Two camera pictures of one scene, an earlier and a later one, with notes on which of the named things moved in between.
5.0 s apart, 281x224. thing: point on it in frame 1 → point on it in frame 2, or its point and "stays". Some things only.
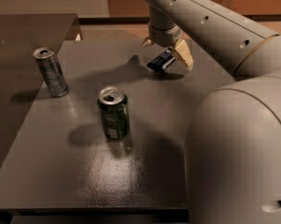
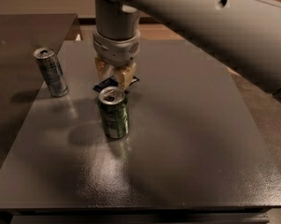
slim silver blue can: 52,71 stays
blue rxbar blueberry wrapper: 161,62 → 110,82
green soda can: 113,103 stays
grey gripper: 164,36 → 116,50
